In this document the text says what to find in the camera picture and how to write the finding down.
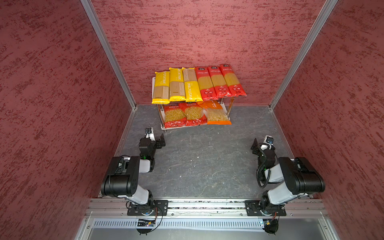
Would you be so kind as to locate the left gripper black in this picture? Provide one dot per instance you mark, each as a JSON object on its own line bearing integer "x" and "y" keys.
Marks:
{"x": 159, "y": 145}

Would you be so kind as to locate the white two-tier shelf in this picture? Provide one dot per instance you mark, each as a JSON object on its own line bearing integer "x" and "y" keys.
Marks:
{"x": 227, "y": 109}

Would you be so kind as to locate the left corner aluminium post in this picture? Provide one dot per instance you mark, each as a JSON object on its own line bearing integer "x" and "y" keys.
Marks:
{"x": 96, "y": 24}

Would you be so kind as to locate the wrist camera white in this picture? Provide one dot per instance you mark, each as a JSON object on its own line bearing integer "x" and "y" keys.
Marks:
{"x": 149, "y": 134}
{"x": 268, "y": 143}

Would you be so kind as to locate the red macaroni bag small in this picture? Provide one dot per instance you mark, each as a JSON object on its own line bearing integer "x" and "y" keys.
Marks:
{"x": 194, "y": 114}

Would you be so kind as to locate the aluminium rail front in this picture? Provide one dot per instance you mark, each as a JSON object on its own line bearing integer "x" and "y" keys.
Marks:
{"x": 206, "y": 208}

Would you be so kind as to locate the corner aluminium post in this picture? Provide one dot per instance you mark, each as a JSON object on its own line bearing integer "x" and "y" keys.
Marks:
{"x": 317, "y": 26}
{"x": 96, "y": 24}

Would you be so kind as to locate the yellow spaghetti bag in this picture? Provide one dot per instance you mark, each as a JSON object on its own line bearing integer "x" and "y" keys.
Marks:
{"x": 192, "y": 89}
{"x": 177, "y": 87}
{"x": 161, "y": 88}

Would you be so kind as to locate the right corner aluminium post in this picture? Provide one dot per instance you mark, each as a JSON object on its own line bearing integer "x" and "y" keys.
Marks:
{"x": 317, "y": 26}

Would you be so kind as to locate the red spaghetti bag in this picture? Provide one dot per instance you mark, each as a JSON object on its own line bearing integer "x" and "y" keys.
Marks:
{"x": 219, "y": 82}
{"x": 235, "y": 87}

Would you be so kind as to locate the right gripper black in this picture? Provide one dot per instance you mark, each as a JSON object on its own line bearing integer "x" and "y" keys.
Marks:
{"x": 255, "y": 147}

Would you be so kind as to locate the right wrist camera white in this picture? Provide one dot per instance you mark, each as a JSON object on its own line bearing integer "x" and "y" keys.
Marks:
{"x": 268, "y": 143}

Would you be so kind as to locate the orange pastatime macaroni bag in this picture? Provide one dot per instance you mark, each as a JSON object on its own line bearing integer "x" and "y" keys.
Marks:
{"x": 214, "y": 113}

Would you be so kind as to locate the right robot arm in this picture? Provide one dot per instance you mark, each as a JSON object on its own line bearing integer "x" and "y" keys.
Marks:
{"x": 294, "y": 178}

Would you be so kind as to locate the clear labelled spaghetti bag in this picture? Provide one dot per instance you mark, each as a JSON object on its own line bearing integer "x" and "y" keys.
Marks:
{"x": 206, "y": 86}

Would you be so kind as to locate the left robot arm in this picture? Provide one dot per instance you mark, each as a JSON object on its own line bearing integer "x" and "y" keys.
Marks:
{"x": 122, "y": 177}

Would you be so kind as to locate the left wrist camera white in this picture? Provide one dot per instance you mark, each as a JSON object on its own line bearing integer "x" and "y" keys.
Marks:
{"x": 149, "y": 134}

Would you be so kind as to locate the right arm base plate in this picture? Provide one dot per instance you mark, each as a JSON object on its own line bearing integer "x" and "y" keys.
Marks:
{"x": 256, "y": 208}

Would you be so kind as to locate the red macaroni bag large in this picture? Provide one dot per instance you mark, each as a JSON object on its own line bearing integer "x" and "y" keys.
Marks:
{"x": 174, "y": 116}

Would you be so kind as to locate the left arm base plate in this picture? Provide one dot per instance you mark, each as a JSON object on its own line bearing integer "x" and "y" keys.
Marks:
{"x": 152, "y": 208}

